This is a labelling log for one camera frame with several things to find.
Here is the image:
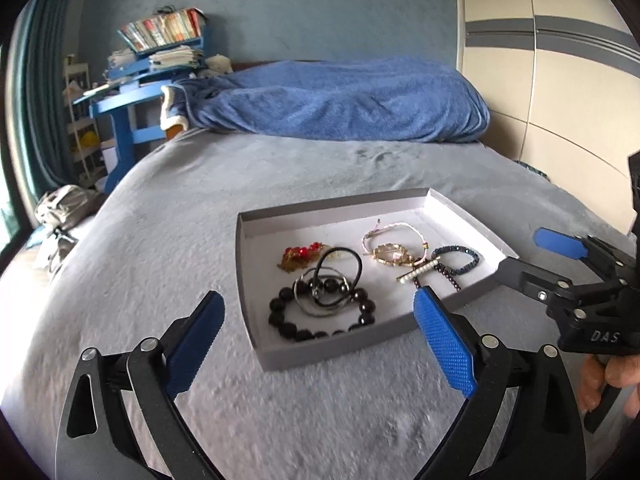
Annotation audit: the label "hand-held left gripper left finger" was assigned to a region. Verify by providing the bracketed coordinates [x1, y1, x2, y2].
[54, 290, 226, 480]

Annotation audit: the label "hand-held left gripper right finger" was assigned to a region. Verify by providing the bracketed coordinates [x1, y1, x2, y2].
[412, 285, 586, 480]

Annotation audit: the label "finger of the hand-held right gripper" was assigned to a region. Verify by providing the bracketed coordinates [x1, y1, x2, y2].
[534, 227, 631, 281]
[498, 257, 576, 306]

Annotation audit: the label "dark blue beaded bracelet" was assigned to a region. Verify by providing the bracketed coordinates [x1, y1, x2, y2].
[431, 244, 481, 276]

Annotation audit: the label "dark red bead bracelet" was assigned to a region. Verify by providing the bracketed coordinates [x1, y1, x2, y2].
[412, 260, 463, 292]

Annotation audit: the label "pearl bar hair clip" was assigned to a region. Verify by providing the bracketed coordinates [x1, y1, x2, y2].
[396, 259, 441, 283]

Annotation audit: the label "black bead bracelet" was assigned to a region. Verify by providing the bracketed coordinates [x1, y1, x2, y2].
[268, 276, 377, 345]

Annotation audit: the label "gold link bracelet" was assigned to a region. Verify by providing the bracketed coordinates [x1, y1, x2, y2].
[370, 242, 426, 268]

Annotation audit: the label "silver interlocked rings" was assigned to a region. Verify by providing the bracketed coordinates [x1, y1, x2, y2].
[291, 266, 348, 318]

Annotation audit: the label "black hair tie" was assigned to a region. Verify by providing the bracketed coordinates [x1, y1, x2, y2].
[312, 245, 363, 307]

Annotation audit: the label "white braided bracelet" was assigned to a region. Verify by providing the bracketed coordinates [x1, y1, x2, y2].
[361, 217, 431, 256]

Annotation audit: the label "red bead gold brooch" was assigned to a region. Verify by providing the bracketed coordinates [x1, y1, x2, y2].
[277, 241, 333, 275]

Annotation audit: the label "grey cardboard tray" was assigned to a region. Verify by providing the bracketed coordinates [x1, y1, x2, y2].
[235, 187, 521, 372]

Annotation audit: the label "person's right hand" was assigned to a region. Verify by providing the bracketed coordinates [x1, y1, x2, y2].
[579, 352, 640, 418]

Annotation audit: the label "grey bed blanket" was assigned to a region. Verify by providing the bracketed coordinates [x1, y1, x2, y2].
[0, 130, 640, 480]

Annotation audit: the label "beige wardrobe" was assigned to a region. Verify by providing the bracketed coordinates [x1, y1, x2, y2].
[452, 0, 640, 236]

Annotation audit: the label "grey bag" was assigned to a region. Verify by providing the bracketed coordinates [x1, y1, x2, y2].
[32, 185, 103, 271]

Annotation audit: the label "blue desk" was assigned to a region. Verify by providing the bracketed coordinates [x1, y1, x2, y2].
[72, 25, 211, 196]

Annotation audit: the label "blue blanket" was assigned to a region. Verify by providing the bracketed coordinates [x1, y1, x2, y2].
[172, 59, 491, 143]

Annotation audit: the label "white shelf rack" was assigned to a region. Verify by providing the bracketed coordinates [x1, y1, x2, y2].
[62, 55, 108, 186]

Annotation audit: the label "white stuffed toy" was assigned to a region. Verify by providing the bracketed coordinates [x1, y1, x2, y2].
[202, 54, 233, 78]

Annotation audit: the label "teal curtain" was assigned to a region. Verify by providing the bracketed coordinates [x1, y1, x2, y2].
[7, 0, 73, 196]

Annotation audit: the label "stack of papers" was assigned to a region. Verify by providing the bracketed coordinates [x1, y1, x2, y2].
[107, 45, 206, 73]

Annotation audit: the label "row of books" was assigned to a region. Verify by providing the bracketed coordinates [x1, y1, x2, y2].
[117, 7, 206, 53]

